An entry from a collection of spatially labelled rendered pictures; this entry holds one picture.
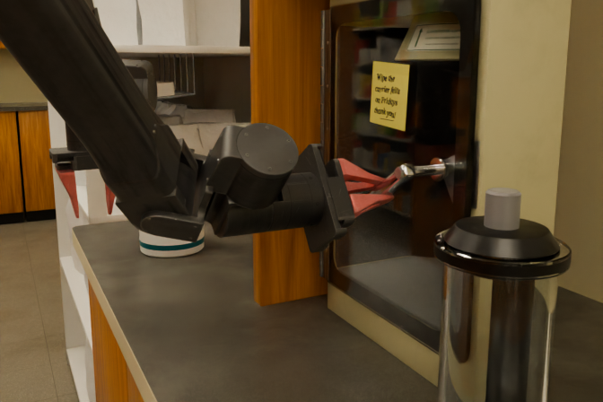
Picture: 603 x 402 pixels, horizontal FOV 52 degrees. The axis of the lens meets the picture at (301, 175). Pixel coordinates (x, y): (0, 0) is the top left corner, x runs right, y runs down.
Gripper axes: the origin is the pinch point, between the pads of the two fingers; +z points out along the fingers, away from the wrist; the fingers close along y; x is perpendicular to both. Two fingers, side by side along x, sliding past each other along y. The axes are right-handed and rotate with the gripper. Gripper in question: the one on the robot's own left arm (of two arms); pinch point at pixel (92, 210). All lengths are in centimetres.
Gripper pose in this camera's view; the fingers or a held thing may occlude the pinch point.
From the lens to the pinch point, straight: 95.1
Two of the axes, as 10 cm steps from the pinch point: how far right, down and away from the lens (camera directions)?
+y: 9.0, -0.9, 4.3
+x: -4.4, -1.6, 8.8
